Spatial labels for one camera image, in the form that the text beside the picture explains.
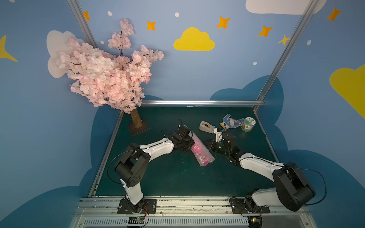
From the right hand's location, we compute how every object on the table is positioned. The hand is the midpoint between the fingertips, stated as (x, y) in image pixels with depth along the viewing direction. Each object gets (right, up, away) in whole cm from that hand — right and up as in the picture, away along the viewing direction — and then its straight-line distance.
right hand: (204, 140), depth 87 cm
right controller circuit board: (+25, -41, -13) cm, 50 cm away
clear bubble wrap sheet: (-3, -2, +4) cm, 6 cm away
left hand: (-5, -2, +4) cm, 6 cm away
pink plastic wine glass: (-1, -11, -3) cm, 11 cm away
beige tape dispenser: (+4, +7, +18) cm, 20 cm away
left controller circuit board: (-38, -41, -14) cm, 57 cm away
